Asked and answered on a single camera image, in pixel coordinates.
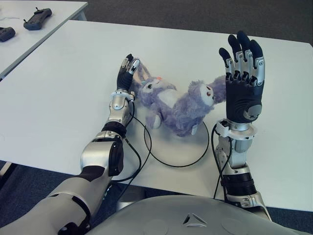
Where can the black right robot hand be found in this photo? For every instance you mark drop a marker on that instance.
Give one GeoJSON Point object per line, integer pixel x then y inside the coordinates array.
{"type": "Point", "coordinates": [242, 98]}

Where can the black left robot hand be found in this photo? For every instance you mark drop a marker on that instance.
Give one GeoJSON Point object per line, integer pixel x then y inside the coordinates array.
{"type": "Point", "coordinates": [124, 79]}

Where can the purple plush bunny doll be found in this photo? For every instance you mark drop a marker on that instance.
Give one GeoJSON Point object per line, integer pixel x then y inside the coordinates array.
{"type": "Point", "coordinates": [185, 110]}

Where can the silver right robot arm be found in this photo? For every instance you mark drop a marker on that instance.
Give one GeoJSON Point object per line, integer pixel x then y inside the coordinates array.
{"type": "Point", "coordinates": [239, 156]}

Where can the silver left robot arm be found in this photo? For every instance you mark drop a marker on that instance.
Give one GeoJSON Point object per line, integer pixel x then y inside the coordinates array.
{"type": "Point", "coordinates": [97, 151]}

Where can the white plate black rim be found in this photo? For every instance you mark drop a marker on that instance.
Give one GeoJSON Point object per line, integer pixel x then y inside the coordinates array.
{"type": "Point", "coordinates": [181, 151]}

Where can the white side table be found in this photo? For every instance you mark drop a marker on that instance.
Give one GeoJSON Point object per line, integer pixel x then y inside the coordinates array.
{"type": "Point", "coordinates": [49, 18]}

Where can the black remote controller with antennas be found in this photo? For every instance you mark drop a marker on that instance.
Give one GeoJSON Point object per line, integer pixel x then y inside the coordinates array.
{"type": "Point", "coordinates": [38, 19]}

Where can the dark handheld device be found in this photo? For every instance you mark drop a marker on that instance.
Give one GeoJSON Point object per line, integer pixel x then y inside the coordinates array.
{"type": "Point", "coordinates": [6, 33]}

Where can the grey robot torso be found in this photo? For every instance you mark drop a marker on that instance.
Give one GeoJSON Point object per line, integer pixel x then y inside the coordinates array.
{"type": "Point", "coordinates": [171, 215]}

